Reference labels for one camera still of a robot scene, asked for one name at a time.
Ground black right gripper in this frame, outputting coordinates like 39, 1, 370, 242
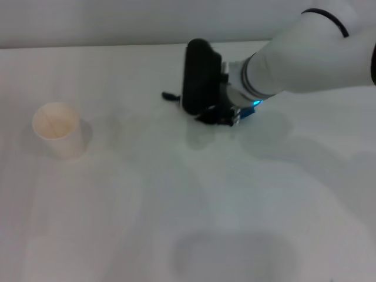
194, 103, 236, 127

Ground blue rag with black trim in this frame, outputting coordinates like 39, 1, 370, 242
161, 91, 257, 125

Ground white paper cup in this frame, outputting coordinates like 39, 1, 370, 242
32, 102, 82, 160

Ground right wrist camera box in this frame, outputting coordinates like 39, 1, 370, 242
182, 38, 224, 117

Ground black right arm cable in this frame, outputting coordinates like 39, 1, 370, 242
300, 8, 351, 39

